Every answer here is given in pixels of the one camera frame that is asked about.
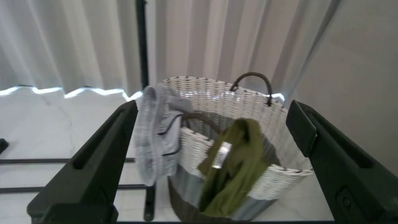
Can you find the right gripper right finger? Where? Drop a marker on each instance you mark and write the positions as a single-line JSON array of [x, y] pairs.
[[348, 174]]

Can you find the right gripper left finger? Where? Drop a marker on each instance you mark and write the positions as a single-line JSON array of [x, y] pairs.
[[93, 174]]

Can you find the green shirt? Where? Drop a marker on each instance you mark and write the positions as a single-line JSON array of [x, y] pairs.
[[239, 168]]

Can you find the black clothes rack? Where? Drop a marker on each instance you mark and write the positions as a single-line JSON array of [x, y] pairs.
[[142, 46]]

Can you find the white laundry basket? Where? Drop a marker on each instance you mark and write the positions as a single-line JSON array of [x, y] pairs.
[[217, 99]]

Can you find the pale grey shorts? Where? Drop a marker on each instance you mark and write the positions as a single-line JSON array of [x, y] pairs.
[[155, 140]]

